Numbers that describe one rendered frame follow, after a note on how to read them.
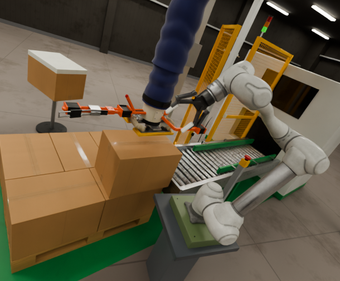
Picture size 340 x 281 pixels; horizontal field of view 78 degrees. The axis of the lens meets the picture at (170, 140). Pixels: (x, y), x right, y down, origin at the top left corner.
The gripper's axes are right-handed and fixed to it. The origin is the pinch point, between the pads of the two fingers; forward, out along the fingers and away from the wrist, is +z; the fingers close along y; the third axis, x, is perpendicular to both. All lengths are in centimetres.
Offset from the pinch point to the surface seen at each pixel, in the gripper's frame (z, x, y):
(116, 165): 58, -39, -24
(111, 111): 34, -48, 7
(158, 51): -15, -60, 15
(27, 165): 121, -66, 9
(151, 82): 2, -60, 1
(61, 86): 98, -181, 23
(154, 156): 35, -47, -43
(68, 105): 47, -40, 28
